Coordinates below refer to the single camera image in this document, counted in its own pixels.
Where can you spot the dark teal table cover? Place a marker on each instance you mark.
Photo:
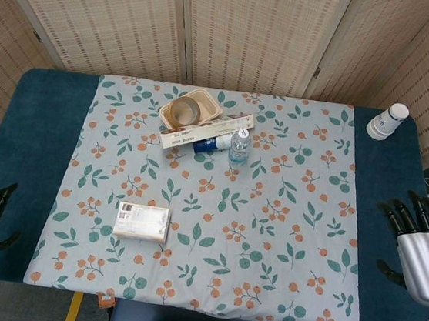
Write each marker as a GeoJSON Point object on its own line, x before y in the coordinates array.
{"type": "Point", "coordinates": [33, 147]}

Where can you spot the beige food tray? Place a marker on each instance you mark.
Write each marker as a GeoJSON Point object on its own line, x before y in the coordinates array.
{"type": "Point", "coordinates": [209, 109]}

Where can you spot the blue white spray can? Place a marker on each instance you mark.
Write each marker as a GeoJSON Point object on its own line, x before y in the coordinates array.
{"type": "Point", "coordinates": [206, 145]}

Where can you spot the orange cloth tag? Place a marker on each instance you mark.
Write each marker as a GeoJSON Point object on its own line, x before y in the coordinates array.
{"type": "Point", "coordinates": [105, 301]}

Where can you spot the clear water bottle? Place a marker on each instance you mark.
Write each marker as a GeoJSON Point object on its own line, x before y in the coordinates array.
{"type": "Point", "coordinates": [238, 151]}

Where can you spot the white paper cup stack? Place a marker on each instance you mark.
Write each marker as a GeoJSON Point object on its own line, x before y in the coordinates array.
{"type": "Point", "coordinates": [385, 122]}

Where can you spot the floral printed tablecloth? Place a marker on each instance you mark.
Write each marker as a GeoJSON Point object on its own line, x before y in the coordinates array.
{"type": "Point", "coordinates": [231, 216]}

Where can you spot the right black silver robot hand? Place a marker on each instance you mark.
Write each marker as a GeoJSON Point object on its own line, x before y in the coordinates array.
{"type": "Point", "coordinates": [425, 262]}

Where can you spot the brown tape roll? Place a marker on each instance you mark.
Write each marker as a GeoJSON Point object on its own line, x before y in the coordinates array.
{"type": "Point", "coordinates": [193, 107]}

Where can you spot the woven folding screen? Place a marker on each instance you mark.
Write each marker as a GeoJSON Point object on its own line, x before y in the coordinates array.
{"type": "Point", "coordinates": [252, 33]}

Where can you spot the long white cardboard box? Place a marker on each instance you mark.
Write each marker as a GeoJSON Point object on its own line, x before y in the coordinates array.
{"type": "Point", "coordinates": [206, 130]}

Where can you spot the white tissue pack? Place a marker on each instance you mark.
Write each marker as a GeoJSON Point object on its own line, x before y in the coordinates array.
{"type": "Point", "coordinates": [141, 222]}

